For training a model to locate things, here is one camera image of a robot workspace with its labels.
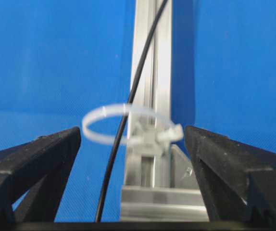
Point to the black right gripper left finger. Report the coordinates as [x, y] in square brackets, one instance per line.
[33, 176]

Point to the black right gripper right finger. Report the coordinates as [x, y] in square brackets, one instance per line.
[237, 181]

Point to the white zip tie loop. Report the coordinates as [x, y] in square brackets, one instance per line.
[140, 133]

